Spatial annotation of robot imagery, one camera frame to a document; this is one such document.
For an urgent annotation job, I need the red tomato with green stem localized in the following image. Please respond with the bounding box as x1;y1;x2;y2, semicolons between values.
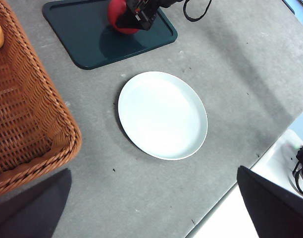
107;0;140;35

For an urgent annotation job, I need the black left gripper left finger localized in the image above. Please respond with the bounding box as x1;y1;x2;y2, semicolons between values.
0;168;72;238

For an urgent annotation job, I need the white round plate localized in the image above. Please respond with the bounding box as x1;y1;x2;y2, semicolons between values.
117;71;208;161

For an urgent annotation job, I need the black cable loop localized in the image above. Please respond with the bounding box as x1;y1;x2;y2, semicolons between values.
183;0;213;22

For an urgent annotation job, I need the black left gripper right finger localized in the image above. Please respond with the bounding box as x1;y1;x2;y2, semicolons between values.
237;165;303;238

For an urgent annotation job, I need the dark rectangular tray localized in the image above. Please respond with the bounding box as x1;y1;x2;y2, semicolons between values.
42;0;179;70

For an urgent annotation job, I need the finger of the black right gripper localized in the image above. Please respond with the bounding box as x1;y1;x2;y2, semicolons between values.
115;11;153;31

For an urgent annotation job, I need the brown wicker basket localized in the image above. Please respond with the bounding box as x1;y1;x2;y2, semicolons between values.
0;0;83;199

